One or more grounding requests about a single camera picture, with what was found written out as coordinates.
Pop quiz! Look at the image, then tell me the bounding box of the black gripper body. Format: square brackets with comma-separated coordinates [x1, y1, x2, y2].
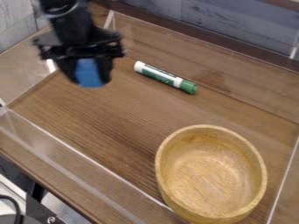
[32, 5, 125, 60]

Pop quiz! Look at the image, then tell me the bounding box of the clear acrylic front wall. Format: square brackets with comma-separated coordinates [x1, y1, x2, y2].
[0, 104, 184, 224]

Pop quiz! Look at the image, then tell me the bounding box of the brown wooden bowl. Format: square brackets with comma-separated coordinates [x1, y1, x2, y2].
[155, 124, 267, 224]

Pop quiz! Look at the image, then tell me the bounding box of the green white marker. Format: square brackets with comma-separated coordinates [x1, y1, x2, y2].
[135, 61, 197, 95]

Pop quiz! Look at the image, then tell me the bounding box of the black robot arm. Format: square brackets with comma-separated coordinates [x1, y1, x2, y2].
[32, 0, 125, 88]

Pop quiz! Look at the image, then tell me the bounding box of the black cable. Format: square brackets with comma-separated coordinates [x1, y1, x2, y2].
[0, 194, 24, 224]

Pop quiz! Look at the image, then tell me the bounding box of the blue block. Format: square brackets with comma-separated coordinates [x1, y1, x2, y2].
[74, 59, 104, 88]

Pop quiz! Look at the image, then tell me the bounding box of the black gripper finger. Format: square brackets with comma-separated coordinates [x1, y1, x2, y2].
[54, 58, 78, 84]
[96, 58, 113, 83]

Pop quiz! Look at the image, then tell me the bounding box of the black metal base plate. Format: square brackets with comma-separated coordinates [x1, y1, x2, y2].
[25, 195, 65, 224]

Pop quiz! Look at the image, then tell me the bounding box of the clear acrylic triangle bracket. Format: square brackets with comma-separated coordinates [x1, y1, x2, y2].
[103, 10, 116, 30]

